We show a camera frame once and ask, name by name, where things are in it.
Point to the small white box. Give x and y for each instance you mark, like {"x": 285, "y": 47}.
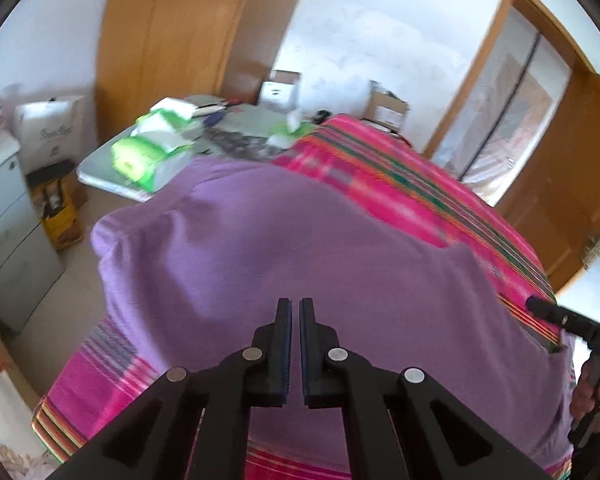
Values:
{"x": 279, "y": 94}

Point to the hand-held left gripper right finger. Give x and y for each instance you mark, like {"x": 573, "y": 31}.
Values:
{"x": 307, "y": 360}

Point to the person's right hand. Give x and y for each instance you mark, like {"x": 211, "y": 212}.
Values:
{"x": 584, "y": 394}

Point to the wooden wardrobe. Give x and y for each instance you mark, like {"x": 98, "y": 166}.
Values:
{"x": 180, "y": 35}

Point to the cardboard box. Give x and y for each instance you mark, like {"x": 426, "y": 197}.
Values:
{"x": 387, "y": 110}

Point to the white floral bed sheet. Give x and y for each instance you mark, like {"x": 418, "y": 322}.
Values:
{"x": 0, "y": 410}

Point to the clear plastic door curtain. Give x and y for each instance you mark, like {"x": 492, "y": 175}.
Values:
{"x": 510, "y": 105}

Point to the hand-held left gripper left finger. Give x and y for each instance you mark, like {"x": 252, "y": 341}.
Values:
{"x": 282, "y": 360}

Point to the pink green plaid blanket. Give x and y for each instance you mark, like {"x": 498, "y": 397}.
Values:
{"x": 380, "y": 170}

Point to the wooden door frame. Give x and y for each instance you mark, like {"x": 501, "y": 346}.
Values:
{"x": 485, "y": 50}

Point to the white paper bag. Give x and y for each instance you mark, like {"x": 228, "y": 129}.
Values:
{"x": 50, "y": 130}

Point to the grey drawer cabinet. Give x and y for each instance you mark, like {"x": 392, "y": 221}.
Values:
{"x": 15, "y": 240}

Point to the wooden door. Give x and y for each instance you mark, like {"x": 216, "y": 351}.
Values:
{"x": 570, "y": 170}

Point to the yellow black bag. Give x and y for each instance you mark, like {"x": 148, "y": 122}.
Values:
{"x": 60, "y": 210}

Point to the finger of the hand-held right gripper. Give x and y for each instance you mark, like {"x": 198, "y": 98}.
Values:
{"x": 555, "y": 317}

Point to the purple pants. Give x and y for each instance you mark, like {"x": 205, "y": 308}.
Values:
{"x": 280, "y": 250}

